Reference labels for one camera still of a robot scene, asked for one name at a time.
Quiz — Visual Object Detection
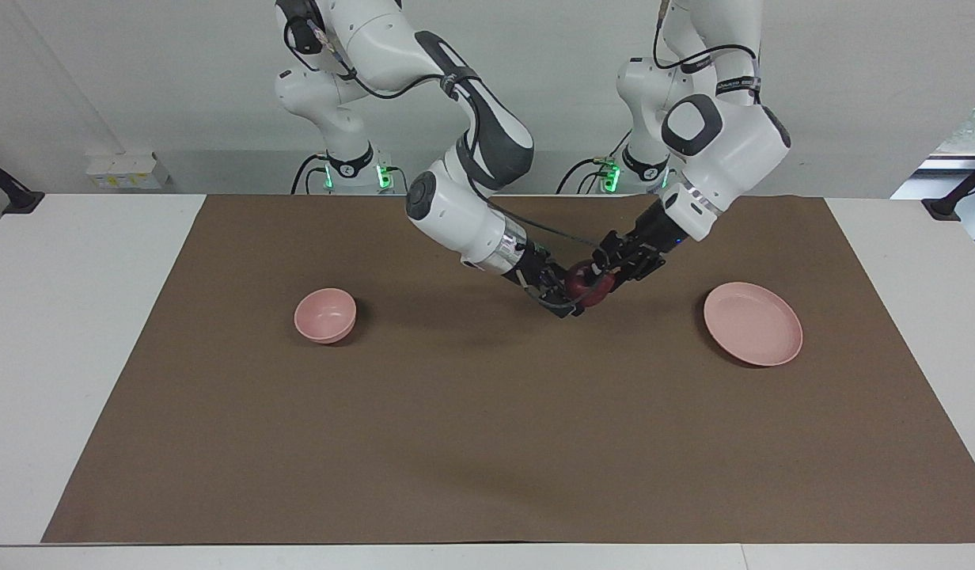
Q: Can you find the dark red apple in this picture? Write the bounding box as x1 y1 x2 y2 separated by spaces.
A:
565 260 617 309

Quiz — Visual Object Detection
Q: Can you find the white wall power strip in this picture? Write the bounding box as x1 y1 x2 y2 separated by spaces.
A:
85 152 173 192

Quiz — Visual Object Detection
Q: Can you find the brown table mat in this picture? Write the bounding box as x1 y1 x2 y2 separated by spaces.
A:
42 194 975 545

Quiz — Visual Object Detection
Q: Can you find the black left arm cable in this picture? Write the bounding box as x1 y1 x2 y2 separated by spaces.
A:
652 0 762 104

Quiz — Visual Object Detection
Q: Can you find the pink plate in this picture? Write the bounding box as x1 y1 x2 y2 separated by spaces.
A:
704 282 804 367

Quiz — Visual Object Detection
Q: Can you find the pink bowl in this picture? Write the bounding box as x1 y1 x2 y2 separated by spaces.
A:
294 287 358 344

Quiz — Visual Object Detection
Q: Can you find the black base cable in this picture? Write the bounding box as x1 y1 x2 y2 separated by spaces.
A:
290 153 331 196
556 131 639 196

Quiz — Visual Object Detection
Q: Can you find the black table clamp mount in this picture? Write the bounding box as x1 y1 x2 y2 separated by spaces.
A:
0 151 46 215
921 155 975 222

